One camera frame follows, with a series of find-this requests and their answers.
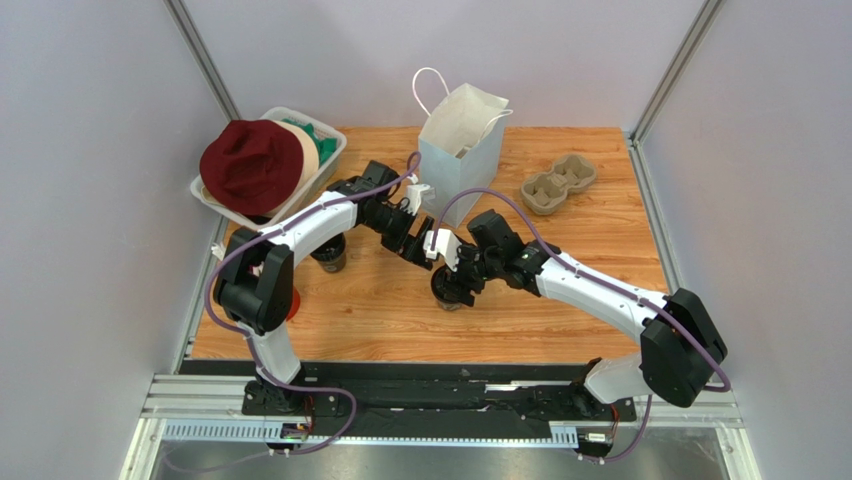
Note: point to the white plastic basket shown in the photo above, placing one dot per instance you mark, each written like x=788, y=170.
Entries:
x=199, y=191

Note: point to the white paper bag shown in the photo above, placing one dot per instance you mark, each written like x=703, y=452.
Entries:
x=460, y=145

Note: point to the brown pulp cup carrier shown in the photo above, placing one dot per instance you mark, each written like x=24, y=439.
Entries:
x=546, y=192

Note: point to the green cloth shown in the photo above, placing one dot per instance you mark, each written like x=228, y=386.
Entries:
x=325, y=146

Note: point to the red cup with straws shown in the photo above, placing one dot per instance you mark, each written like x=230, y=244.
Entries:
x=295, y=305

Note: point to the black cup lid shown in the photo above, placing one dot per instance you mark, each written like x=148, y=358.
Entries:
x=450, y=290

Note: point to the brown coffee cup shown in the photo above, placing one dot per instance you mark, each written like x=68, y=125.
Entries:
x=449, y=306

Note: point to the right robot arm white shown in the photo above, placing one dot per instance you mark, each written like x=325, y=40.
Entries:
x=680, y=348

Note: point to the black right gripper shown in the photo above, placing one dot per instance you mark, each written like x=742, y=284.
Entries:
x=462, y=278

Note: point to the beige hat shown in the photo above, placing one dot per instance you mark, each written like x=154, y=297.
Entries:
x=310, y=159

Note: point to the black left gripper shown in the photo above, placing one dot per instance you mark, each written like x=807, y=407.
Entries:
x=414, y=247

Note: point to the stack of black cups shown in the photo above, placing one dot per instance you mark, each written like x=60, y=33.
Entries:
x=331, y=255

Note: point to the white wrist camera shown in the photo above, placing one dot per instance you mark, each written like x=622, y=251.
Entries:
x=443, y=243
x=416, y=195

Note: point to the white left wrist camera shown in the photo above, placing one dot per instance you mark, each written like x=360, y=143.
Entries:
x=416, y=195

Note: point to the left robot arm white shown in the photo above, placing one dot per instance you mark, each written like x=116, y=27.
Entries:
x=254, y=283

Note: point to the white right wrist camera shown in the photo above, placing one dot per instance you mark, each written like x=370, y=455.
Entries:
x=443, y=243

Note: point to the dark red bucket hat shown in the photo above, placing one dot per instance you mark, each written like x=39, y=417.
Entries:
x=252, y=167

